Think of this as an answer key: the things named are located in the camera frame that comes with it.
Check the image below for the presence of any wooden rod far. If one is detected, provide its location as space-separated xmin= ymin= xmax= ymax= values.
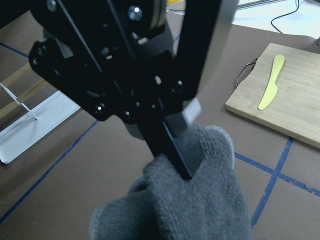
xmin=0 ymin=63 xmax=31 ymax=88

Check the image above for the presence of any white wire rack stand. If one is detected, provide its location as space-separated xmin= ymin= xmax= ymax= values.
xmin=0 ymin=82 xmax=40 ymax=120

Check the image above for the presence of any wooden rod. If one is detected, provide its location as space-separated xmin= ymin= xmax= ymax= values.
xmin=0 ymin=79 xmax=51 ymax=120
xmin=0 ymin=63 xmax=31 ymax=88

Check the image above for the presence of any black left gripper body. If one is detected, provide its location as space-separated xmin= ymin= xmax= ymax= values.
xmin=29 ymin=0 xmax=238 ymax=124

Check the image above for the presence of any black cable on white table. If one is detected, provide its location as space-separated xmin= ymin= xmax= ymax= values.
xmin=270 ymin=0 xmax=301 ymax=34

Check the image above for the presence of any grey microfibre cloth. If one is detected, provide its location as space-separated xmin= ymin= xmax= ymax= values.
xmin=89 ymin=124 xmax=252 ymax=240

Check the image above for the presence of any white rack tray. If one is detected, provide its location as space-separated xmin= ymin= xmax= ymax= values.
xmin=0 ymin=91 xmax=80 ymax=164

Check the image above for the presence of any bamboo cutting board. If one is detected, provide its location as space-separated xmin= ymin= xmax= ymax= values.
xmin=224 ymin=43 xmax=320 ymax=148

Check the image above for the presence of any yellow plastic knife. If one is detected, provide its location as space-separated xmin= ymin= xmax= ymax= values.
xmin=257 ymin=54 xmax=285 ymax=111

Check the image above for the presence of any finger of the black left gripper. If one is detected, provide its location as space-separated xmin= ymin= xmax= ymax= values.
xmin=137 ymin=97 xmax=204 ymax=181

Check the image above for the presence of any wooden rod near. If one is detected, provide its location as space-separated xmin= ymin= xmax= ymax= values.
xmin=0 ymin=79 xmax=51 ymax=120

